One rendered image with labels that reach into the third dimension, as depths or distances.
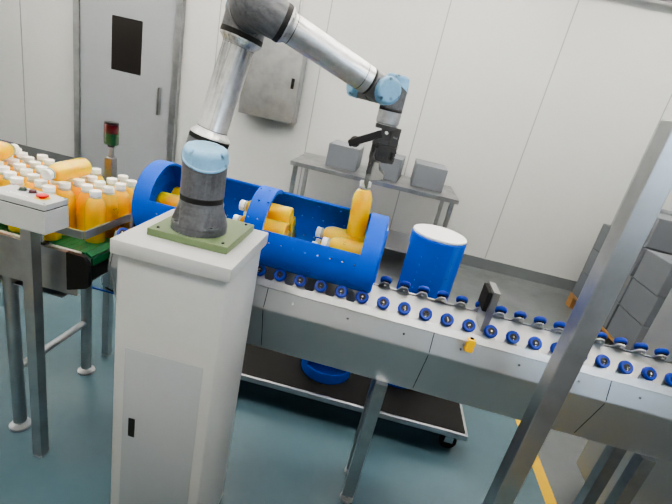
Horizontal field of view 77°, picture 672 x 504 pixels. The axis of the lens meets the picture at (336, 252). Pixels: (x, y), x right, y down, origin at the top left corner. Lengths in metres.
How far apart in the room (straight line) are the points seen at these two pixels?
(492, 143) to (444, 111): 0.61
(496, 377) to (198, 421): 0.98
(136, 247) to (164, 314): 0.19
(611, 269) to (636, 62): 4.19
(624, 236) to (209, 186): 1.04
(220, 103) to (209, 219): 0.32
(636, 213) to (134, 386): 1.40
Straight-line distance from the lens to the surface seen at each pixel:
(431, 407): 2.48
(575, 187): 5.26
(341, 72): 1.22
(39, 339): 1.89
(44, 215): 1.59
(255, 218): 1.45
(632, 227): 1.25
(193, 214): 1.18
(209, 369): 1.26
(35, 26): 6.39
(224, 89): 1.28
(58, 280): 1.81
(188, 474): 1.55
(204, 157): 1.15
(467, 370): 1.60
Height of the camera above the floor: 1.61
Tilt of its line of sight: 21 degrees down
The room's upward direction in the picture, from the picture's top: 13 degrees clockwise
